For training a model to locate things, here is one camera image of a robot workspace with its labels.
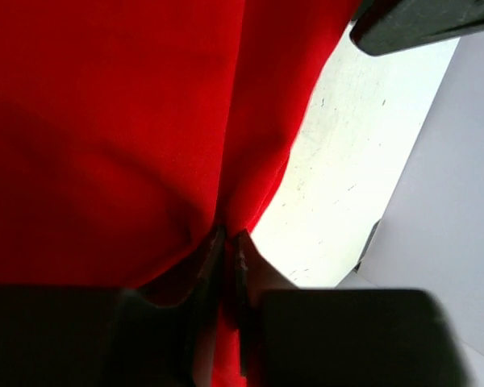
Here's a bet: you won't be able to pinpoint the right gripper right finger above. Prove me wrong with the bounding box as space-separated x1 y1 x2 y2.
233 231 473 386

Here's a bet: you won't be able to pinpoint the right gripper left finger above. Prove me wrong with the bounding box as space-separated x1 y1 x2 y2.
0 227 225 386

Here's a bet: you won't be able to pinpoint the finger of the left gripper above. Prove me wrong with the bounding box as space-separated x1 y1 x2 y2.
349 0 484 56

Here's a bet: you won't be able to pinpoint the red trousers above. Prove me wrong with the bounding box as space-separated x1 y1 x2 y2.
0 1 359 386

